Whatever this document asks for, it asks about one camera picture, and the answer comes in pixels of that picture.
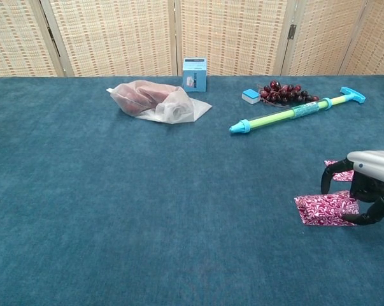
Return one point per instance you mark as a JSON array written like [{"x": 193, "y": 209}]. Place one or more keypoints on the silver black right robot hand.
[{"x": 376, "y": 169}]

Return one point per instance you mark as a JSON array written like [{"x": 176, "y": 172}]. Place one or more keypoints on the green blue toy water pump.
[{"x": 274, "y": 119}]

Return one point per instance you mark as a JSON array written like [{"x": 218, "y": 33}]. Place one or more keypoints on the dark red grape bunch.
[{"x": 284, "y": 92}]

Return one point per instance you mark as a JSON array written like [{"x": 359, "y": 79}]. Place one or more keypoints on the blue white eraser block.
[{"x": 251, "y": 96}]

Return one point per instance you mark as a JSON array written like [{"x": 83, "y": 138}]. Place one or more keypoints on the dark screen hinge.
[
  {"x": 52, "y": 38},
  {"x": 292, "y": 32}
]

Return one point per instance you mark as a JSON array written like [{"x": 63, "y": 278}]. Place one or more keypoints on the small light blue carton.
[{"x": 195, "y": 76}]

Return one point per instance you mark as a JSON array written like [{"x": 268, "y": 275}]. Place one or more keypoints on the translucent plastic bag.
[{"x": 179, "y": 111}]

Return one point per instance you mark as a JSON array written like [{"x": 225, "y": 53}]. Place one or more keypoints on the blue table cloth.
[{"x": 147, "y": 207}]

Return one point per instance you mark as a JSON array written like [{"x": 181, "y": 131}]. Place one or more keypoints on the maroon blocks inside bag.
[{"x": 147, "y": 94}]

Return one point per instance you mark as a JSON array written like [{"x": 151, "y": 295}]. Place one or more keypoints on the woven bamboo folding screen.
[{"x": 115, "y": 35}]

